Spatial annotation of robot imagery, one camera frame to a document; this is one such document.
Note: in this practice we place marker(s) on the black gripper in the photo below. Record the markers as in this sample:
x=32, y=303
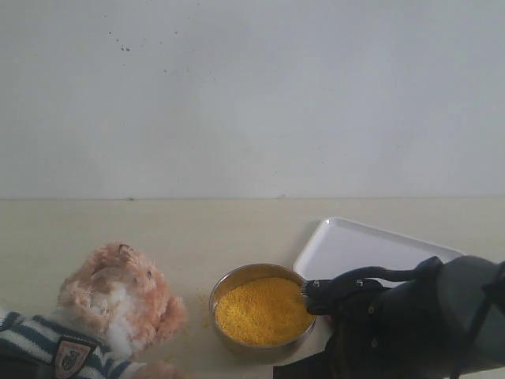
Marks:
x=351, y=349

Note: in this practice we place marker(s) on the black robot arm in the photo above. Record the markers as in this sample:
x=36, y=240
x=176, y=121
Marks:
x=437, y=320

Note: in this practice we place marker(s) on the teddy bear striped sweater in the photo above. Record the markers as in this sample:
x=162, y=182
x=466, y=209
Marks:
x=116, y=305

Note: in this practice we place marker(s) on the white rectangular tray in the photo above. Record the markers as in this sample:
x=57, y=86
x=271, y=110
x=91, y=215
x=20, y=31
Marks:
x=338, y=245

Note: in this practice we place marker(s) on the yellow millet grains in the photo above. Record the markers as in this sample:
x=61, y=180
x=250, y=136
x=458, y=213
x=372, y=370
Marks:
x=265, y=312

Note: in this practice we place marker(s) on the stainless steel bowl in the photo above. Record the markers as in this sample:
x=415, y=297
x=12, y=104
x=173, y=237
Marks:
x=236, y=278

